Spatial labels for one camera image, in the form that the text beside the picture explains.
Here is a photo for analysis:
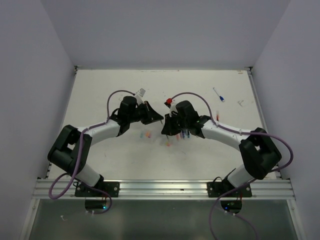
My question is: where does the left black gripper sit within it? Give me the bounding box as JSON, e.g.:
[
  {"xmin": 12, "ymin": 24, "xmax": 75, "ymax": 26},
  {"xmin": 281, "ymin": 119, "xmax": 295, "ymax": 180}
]
[{"xmin": 128, "ymin": 100, "xmax": 164, "ymax": 125}]

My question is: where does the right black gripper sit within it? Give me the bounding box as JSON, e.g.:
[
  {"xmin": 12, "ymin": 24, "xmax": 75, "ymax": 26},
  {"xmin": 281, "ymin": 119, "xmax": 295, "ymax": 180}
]
[{"xmin": 161, "ymin": 110, "xmax": 189, "ymax": 136}]

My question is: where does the blue capped white pen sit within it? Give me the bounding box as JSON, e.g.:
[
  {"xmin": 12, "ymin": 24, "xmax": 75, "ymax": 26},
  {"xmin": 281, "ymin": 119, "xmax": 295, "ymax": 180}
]
[{"xmin": 212, "ymin": 87, "xmax": 225, "ymax": 103}]

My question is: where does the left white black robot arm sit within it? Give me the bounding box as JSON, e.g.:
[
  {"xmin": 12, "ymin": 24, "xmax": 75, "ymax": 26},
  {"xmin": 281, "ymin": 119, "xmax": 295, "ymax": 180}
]
[{"xmin": 47, "ymin": 96, "xmax": 164, "ymax": 197}]

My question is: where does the right wrist red connector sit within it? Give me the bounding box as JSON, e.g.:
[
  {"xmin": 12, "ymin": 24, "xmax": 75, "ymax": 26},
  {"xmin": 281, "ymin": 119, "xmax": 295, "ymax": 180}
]
[{"xmin": 164, "ymin": 98, "xmax": 173, "ymax": 108}]

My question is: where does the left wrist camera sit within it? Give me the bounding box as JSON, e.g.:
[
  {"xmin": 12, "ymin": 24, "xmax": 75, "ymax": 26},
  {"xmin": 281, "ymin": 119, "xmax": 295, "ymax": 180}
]
[{"xmin": 134, "ymin": 88, "xmax": 146, "ymax": 105}]

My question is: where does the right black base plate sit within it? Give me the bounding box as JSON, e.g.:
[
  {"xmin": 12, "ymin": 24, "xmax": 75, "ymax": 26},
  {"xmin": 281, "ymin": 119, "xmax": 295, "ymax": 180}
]
[{"xmin": 206, "ymin": 181, "xmax": 253, "ymax": 198}]

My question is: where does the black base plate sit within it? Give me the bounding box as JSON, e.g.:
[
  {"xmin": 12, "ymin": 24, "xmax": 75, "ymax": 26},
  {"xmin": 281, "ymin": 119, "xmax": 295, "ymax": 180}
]
[
  {"xmin": 73, "ymin": 181, "xmax": 120, "ymax": 198},
  {"xmin": 206, "ymin": 181, "xmax": 253, "ymax": 198}
]

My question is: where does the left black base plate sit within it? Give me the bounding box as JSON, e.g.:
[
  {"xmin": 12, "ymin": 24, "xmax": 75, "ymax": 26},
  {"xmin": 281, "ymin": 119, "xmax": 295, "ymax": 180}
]
[{"xmin": 73, "ymin": 181, "xmax": 120, "ymax": 198}]

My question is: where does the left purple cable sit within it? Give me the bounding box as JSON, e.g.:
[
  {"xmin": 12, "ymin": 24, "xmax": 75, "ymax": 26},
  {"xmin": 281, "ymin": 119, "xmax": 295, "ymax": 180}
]
[{"xmin": 48, "ymin": 89, "xmax": 141, "ymax": 215}]

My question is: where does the purple cable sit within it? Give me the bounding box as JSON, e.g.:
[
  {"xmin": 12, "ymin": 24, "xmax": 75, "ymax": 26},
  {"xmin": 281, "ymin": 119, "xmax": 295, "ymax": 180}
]
[
  {"xmin": 48, "ymin": 89, "xmax": 141, "ymax": 215},
  {"xmin": 171, "ymin": 92, "xmax": 294, "ymax": 240}
]

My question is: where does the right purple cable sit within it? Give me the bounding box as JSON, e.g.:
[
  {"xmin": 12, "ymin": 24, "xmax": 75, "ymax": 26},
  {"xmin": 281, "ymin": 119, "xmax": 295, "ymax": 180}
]
[{"xmin": 171, "ymin": 92, "xmax": 294, "ymax": 240}]

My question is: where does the aluminium front rail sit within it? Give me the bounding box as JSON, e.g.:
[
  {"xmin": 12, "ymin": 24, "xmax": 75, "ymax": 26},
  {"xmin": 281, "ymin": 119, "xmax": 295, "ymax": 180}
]
[{"xmin": 32, "ymin": 179, "xmax": 295, "ymax": 200}]

